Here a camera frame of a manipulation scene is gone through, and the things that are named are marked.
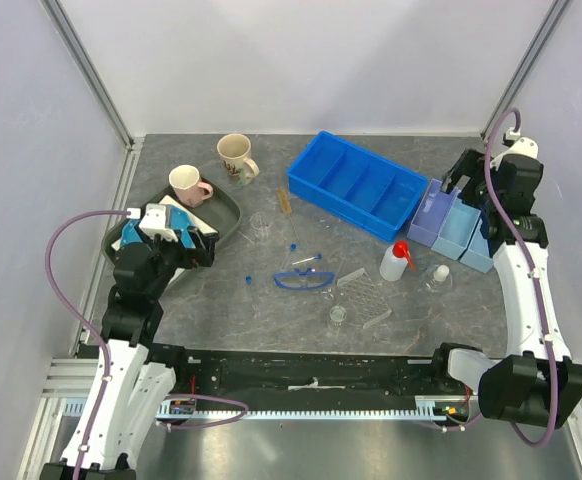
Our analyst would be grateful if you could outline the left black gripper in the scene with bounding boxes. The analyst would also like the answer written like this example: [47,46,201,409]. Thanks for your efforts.
[136,222,217,299]

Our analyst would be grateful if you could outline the clear glass beaker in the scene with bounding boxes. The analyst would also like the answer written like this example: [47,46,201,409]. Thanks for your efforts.
[249,212,271,242]

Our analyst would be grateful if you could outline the white red wash bottle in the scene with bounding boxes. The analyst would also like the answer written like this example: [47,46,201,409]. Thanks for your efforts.
[379,241,415,282]

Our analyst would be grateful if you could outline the glass flask white stopper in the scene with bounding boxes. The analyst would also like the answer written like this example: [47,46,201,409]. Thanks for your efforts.
[422,264,453,293]

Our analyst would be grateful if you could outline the tan bristle tube brush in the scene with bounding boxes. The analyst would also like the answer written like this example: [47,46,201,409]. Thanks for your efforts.
[277,188,300,241]

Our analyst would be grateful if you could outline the blue safety glasses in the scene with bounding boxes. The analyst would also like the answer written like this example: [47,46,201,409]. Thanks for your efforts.
[273,267,335,291]

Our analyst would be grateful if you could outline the small glass bottle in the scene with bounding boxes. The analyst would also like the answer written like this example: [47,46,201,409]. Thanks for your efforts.
[327,304,347,334]

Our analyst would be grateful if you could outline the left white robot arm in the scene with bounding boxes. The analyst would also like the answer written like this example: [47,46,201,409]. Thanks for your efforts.
[40,227,218,479]

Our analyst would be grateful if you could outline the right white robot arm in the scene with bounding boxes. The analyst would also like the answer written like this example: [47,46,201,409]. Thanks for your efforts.
[428,146,582,429]

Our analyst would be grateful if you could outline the blue polka dot plate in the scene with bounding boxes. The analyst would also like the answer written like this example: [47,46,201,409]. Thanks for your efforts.
[120,205,194,248]

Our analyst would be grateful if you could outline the purple small bin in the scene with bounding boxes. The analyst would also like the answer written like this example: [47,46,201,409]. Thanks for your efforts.
[407,179,459,247]

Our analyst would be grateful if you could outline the white square plate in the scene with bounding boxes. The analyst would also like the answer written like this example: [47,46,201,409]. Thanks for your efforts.
[108,195,218,251]

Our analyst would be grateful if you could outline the light blue middle bin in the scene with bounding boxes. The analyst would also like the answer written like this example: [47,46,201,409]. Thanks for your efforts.
[432,198,481,260]

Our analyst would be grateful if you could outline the light blue bin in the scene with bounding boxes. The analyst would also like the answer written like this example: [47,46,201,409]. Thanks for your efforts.
[432,198,481,260]
[460,225,493,273]

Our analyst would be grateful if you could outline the dark green tray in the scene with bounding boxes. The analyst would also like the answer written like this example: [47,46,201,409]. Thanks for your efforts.
[101,180,243,289]

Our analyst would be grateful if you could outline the pink cream mug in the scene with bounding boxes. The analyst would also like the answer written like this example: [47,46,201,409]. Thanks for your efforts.
[168,165,214,208]

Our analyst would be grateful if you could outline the light blue outer bin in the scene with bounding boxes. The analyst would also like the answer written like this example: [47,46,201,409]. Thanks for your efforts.
[460,225,493,273]

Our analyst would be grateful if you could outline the blue divided storage bin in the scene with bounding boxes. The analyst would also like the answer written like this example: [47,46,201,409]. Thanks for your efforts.
[287,131,428,243]

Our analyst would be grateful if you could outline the beige floral mug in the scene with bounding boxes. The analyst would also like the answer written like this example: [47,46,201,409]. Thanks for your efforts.
[217,133,260,186]

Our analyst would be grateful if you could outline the glass stirring rod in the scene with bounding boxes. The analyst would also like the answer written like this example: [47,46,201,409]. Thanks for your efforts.
[333,254,348,286]

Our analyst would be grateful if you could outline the clear well plate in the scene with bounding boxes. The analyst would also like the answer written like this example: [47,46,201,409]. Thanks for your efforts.
[337,268,392,329]

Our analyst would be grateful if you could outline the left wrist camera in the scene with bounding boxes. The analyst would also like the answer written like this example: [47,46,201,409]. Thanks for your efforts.
[139,203,178,242]

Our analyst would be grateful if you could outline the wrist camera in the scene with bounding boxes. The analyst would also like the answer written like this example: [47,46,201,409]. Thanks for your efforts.
[490,127,539,170]
[139,203,178,242]

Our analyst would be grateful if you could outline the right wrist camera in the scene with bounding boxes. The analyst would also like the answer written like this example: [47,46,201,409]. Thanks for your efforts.
[490,127,539,170]

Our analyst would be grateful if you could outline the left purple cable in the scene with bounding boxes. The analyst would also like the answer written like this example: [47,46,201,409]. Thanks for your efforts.
[44,208,250,480]

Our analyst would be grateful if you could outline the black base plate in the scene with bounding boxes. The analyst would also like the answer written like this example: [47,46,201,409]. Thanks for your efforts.
[75,342,487,401]

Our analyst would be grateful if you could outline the slotted cable duct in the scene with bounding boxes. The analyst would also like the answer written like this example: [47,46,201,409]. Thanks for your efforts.
[63,395,472,420]

